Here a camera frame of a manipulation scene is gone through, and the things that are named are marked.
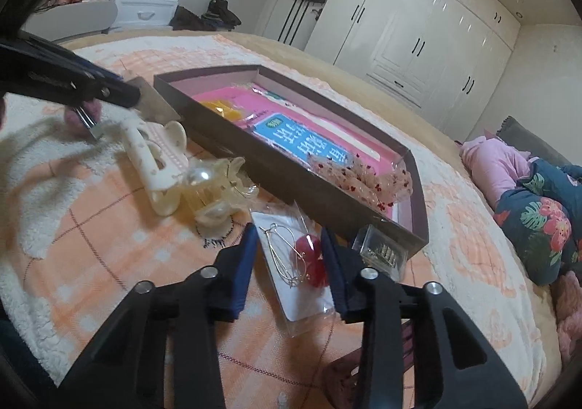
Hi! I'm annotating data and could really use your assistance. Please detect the pink quilt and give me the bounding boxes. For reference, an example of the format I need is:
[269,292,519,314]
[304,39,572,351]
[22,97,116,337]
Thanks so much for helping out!
[459,129,542,210]

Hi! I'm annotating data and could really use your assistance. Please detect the tan bed sheet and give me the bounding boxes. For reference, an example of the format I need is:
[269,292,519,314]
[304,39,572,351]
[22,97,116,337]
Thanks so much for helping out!
[59,29,565,373]

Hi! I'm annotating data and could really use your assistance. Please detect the silver metal hair clip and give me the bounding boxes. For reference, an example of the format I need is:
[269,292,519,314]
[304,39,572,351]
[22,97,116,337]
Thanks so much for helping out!
[64,100,103,141]

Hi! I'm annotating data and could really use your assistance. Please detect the earring card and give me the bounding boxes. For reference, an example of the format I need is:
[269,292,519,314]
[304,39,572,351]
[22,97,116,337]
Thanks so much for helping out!
[250,204,346,337]

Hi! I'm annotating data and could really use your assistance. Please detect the cream hair claw clip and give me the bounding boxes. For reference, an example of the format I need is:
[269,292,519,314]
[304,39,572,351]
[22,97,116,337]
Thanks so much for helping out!
[119,118,189,216]

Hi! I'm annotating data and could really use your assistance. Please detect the grey pillow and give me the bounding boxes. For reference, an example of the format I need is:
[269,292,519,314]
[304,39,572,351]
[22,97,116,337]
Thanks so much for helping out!
[495,116,574,167]

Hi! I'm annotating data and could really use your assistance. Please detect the brown cardboard box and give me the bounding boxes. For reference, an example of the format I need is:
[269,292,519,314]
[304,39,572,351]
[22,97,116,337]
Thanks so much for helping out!
[153,65,430,261]

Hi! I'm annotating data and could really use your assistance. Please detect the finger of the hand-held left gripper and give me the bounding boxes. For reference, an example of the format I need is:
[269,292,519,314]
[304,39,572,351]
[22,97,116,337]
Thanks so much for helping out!
[20,31,125,83]
[0,42,143,109]

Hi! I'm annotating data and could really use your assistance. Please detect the black cloth heap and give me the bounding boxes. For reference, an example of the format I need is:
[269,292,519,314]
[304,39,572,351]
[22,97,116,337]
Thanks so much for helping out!
[170,5,214,32]

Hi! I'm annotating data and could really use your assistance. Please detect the grey padded chair back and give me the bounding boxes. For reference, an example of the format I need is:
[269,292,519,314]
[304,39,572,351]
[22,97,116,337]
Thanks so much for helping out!
[20,2,120,46]

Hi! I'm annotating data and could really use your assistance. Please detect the translucent yellow hair claw clip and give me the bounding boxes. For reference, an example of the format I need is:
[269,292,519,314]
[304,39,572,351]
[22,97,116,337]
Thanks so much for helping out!
[179,156,260,239]

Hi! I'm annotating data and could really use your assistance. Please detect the floral dark blue quilt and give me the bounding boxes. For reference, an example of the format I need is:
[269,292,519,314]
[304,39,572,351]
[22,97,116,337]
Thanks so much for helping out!
[493,159,582,287]

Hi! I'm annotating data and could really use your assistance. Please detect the pink plush cloth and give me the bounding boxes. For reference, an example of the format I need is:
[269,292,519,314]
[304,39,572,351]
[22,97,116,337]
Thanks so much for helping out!
[552,273,582,364]

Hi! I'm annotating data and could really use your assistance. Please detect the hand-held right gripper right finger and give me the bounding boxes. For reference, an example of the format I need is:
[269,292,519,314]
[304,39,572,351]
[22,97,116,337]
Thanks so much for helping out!
[320,226,530,409]

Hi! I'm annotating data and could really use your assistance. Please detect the white wardrobe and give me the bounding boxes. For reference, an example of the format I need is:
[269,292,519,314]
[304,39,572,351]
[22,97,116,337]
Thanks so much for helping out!
[304,0,521,130]

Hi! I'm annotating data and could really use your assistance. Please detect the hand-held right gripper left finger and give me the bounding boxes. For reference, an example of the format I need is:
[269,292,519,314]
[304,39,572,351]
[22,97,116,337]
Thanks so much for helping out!
[57,222,260,409]

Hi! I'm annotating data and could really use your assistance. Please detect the small clear plastic box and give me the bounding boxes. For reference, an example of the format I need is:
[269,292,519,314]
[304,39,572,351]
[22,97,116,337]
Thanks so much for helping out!
[351,224,410,282]

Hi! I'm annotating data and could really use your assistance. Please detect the long black bag straps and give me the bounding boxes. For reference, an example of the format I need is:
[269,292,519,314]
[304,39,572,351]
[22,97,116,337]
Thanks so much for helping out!
[277,0,319,46]

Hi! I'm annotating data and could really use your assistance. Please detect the dark folded clothes pile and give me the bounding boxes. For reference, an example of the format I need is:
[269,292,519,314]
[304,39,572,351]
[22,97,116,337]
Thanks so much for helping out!
[202,0,243,30]

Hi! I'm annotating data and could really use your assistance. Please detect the yellow hair accessory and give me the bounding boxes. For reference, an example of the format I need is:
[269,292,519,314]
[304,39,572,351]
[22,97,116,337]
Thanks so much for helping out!
[200,99,248,123]

